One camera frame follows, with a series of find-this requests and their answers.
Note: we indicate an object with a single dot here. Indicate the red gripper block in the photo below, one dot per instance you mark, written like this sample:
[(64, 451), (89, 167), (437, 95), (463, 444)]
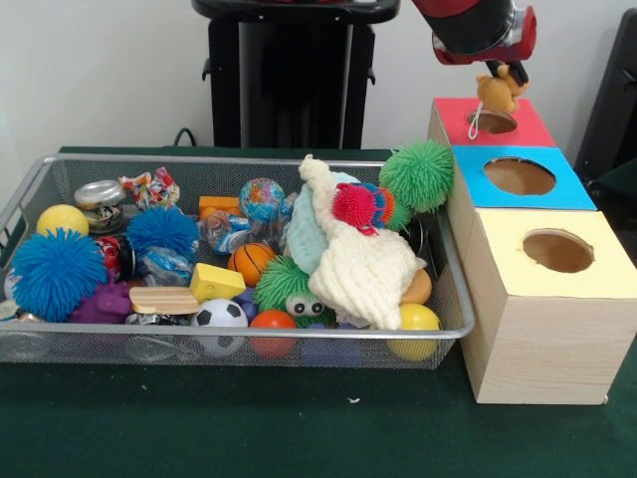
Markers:
[(528, 35)]

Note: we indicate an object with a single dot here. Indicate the tan bear plush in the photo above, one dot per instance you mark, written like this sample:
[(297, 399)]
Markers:
[(497, 94)]

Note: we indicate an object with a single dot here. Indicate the plain green spiky ball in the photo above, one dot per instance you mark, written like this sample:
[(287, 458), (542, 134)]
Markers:
[(418, 176)]

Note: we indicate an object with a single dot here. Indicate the multicolour spiky caterpillar toy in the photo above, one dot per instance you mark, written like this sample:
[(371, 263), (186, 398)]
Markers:
[(353, 204)]

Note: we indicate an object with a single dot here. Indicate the cream waffle cloth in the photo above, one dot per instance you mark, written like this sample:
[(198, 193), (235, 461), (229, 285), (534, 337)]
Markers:
[(368, 279)]

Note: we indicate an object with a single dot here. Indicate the light blue waffle cloth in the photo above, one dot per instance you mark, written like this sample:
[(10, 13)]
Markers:
[(306, 239)]

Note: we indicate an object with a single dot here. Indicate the colourful patterned cloth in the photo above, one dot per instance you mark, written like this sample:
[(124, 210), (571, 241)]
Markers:
[(149, 191)]

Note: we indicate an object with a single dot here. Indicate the wooden box with three holes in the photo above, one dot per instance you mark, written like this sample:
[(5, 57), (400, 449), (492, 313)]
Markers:
[(542, 348)]

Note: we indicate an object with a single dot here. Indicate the shallow clear mesh bin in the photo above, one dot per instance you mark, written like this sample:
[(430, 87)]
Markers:
[(99, 351)]

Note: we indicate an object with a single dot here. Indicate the black chair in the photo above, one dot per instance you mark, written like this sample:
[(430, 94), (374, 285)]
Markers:
[(612, 99)]

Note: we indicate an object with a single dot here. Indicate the dark green table cloth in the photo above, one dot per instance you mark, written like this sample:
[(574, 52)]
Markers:
[(622, 189), (249, 423)]

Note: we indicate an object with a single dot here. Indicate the globe print ball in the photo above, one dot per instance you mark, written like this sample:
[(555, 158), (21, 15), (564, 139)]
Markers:
[(262, 199)]

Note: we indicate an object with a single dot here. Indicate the small basketball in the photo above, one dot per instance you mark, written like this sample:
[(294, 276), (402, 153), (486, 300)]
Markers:
[(251, 261)]

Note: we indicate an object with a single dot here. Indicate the small soccer ball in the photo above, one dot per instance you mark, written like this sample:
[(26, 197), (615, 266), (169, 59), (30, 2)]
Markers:
[(219, 316)]

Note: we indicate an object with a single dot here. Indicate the small blue spiky ball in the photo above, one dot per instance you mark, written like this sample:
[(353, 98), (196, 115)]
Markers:
[(161, 231)]

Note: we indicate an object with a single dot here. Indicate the large blue spiky ball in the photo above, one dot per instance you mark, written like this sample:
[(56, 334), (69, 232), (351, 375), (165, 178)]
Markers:
[(57, 274)]

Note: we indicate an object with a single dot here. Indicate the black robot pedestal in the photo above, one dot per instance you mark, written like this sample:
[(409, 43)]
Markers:
[(298, 99)]

